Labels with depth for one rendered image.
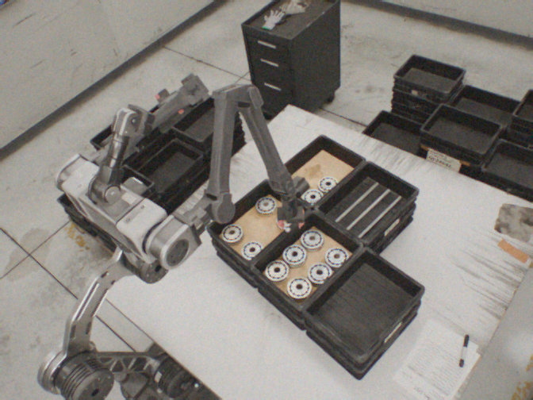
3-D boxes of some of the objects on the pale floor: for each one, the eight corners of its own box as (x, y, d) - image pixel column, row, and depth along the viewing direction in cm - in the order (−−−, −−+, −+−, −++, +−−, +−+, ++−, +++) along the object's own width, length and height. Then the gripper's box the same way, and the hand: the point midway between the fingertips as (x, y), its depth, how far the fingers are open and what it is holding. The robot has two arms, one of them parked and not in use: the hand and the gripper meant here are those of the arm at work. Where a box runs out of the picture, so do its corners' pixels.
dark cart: (300, 139, 373) (290, 40, 304) (258, 120, 394) (240, 24, 326) (340, 98, 399) (340, -2, 330) (299, 82, 420) (290, -14, 351)
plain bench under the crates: (373, 548, 201) (385, 539, 148) (140, 344, 278) (92, 287, 224) (514, 285, 271) (557, 213, 217) (297, 177, 347) (289, 104, 293)
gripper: (274, 211, 174) (278, 235, 186) (303, 209, 173) (304, 233, 185) (274, 197, 179) (278, 221, 190) (303, 196, 178) (304, 220, 189)
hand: (291, 226), depth 187 cm, fingers open, 6 cm apart
